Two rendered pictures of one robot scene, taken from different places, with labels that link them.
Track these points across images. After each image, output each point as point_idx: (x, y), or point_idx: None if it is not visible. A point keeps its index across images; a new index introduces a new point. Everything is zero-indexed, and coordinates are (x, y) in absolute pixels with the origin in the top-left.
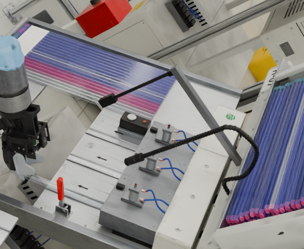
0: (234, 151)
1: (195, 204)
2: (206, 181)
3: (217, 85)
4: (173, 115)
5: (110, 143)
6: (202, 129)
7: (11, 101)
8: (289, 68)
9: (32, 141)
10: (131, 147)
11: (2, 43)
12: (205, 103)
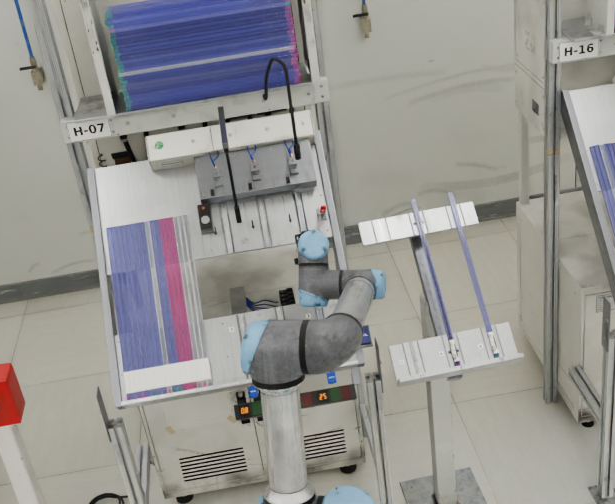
0: (221, 110)
1: (273, 124)
2: (245, 128)
3: (95, 190)
4: (162, 204)
5: (231, 228)
6: (163, 175)
7: None
8: (106, 101)
9: (319, 230)
10: (225, 212)
11: (314, 241)
12: (126, 189)
